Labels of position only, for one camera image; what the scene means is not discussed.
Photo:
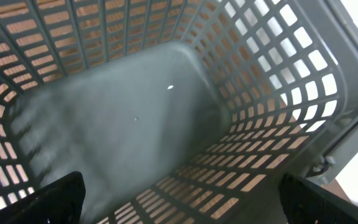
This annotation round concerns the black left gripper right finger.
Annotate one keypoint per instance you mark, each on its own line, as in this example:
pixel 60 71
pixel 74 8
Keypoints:
pixel 304 202

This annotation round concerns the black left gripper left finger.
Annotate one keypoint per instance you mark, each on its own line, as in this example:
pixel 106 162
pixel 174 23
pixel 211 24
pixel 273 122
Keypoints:
pixel 45 203

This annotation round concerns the grey plastic mesh basket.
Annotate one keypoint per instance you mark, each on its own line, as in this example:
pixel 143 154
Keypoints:
pixel 174 111

